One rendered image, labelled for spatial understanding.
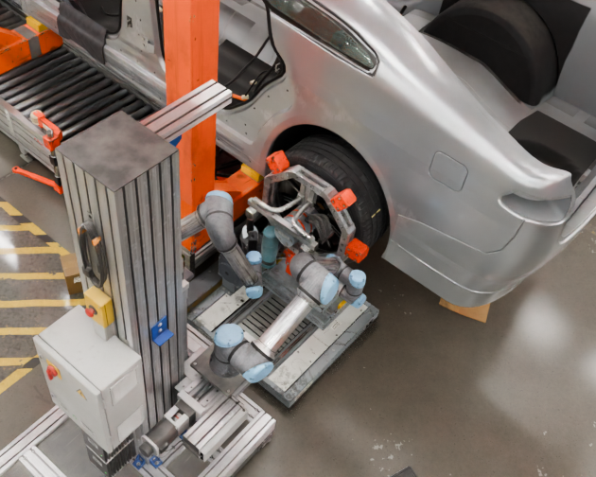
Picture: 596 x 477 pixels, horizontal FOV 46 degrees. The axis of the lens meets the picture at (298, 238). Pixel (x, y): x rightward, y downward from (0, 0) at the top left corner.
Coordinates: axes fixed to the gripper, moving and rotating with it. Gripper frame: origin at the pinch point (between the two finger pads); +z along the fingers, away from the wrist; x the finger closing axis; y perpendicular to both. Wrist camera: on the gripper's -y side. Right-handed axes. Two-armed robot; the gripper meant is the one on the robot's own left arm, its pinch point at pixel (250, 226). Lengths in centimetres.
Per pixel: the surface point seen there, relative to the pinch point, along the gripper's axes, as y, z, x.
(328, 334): 75, -15, 49
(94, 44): -6, 141, -88
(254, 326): 82, -4, 7
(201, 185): -16.1, 12.4, -24.2
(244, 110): -26, 59, -2
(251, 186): 15.0, 42.9, 3.4
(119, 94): 56, 174, -81
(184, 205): -2.2, 11.6, -32.1
